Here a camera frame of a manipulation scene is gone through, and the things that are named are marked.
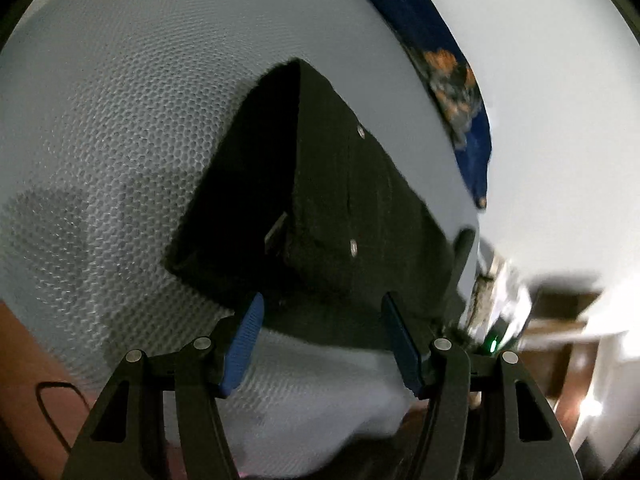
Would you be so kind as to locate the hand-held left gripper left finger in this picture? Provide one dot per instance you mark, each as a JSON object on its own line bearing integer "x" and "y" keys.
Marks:
{"x": 245, "y": 340}

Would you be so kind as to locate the brown cardboard box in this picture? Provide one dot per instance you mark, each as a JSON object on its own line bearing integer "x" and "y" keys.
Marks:
{"x": 565, "y": 305}

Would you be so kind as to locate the brown wooden furniture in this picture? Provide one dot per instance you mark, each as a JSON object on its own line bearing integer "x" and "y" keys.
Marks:
{"x": 555, "y": 370}

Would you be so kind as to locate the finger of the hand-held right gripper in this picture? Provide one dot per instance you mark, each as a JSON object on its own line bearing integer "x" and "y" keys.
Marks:
{"x": 465, "y": 250}

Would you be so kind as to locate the blue floral cloth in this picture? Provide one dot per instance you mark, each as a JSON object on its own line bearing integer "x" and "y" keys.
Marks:
{"x": 425, "y": 25}

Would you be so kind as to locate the black pants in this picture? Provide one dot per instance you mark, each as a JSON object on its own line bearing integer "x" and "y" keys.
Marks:
{"x": 325, "y": 185}

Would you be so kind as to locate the white mesh mattress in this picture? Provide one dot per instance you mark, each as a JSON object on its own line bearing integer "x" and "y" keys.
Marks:
{"x": 125, "y": 135}

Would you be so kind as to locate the white crumpled cloth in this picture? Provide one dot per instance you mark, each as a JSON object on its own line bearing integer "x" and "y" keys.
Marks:
{"x": 512, "y": 290}

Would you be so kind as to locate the striped cloth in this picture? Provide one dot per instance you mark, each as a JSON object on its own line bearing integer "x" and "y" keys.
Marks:
{"x": 481, "y": 305}

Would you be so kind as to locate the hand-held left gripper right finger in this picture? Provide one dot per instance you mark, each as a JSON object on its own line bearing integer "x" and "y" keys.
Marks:
{"x": 402, "y": 345}

